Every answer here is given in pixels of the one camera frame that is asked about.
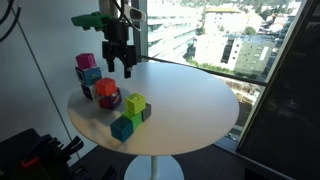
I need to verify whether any white apartment building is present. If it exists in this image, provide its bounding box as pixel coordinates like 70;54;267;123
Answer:
194;33;284;80

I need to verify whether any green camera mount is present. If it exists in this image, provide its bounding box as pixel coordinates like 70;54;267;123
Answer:
70;11;113;32

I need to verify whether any pink embossed toy block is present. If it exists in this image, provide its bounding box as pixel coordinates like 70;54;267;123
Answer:
75;53;98;70

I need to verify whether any red clip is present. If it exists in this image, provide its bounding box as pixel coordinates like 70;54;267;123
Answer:
21;157;41;169

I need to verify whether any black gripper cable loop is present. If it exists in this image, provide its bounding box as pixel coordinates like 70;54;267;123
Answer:
111;0;135;29

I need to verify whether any orange embossed toy block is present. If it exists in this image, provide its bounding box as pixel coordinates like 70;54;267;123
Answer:
95;77;118;98

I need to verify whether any black clamp tool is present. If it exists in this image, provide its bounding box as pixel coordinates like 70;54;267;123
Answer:
63;135;85;157

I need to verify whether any yellow roofed building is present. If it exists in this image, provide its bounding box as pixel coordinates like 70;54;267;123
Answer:
202;6;264;36

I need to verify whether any black hanging cable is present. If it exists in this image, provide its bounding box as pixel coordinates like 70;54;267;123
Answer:
0;6;22;44
0;0;15;26

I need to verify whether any blue embossed toy block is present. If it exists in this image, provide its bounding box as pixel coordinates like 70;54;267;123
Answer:
109;115;134;143

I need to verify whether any white table pedestal base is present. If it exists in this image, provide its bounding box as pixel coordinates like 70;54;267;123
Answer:
123;154;185;180

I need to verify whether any blue white patterned cube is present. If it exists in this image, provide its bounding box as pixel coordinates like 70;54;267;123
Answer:
75;66;103;86

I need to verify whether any green embossed toy block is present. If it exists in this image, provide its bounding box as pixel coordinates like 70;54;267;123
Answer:
121;109;144;129

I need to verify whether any grey embossed toy block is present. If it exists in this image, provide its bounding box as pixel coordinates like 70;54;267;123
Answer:
141;102;152;122

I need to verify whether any black equipment pile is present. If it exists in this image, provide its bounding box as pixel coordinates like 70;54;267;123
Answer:
0;128;118;180

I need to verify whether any yellow embossed toy block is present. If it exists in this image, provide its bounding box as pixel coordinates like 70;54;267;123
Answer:
124;92;147;115

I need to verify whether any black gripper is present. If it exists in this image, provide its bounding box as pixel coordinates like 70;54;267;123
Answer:
101;19;138;80

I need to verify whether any black side panel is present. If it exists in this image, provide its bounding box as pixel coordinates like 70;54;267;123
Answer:
235;0;320;180

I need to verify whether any purple patterned cube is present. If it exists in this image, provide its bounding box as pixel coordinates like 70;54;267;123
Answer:
98;88;123;110

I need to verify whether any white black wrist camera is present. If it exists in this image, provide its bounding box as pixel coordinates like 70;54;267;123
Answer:
128;7;148;23

